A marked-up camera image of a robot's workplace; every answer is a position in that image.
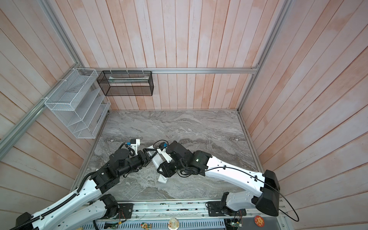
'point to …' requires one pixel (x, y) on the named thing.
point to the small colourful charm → (145, 226)
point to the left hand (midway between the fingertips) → (157, 156)
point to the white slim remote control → (157, 161)
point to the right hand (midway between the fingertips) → (161, 168)
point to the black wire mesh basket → (126, 83)
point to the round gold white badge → (173, 223)
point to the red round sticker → (259, 221)
